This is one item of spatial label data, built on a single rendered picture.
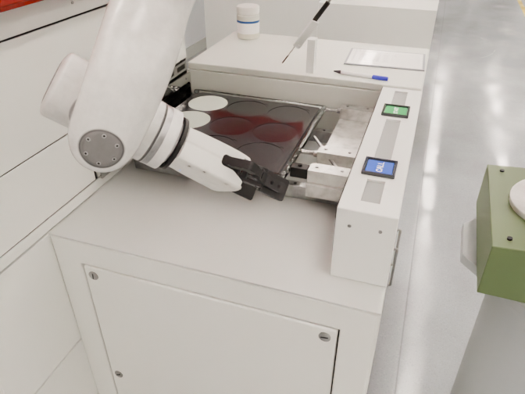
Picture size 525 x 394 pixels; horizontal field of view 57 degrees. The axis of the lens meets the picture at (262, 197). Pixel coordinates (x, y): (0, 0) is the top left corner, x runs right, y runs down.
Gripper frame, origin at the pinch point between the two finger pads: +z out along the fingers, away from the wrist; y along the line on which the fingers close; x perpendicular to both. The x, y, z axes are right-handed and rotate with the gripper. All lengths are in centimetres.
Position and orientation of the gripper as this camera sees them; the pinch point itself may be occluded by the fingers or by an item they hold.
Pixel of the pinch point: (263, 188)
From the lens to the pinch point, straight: 71.3
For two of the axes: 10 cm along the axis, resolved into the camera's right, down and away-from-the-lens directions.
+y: 4.8, 0.1, -8.8
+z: 8.0, 4.0, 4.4
